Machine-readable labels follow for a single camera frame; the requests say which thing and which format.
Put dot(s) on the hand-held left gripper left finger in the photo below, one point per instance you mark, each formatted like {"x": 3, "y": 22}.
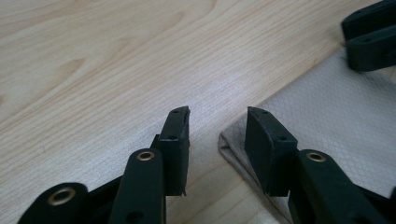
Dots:
{"x": 174, "y": 155}

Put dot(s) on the beige cloth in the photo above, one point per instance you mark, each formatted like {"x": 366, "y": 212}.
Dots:
{"x": 336, "y": 118}

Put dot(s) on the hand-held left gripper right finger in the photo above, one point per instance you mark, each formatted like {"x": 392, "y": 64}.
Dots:
{"x": 271, "y": 155}

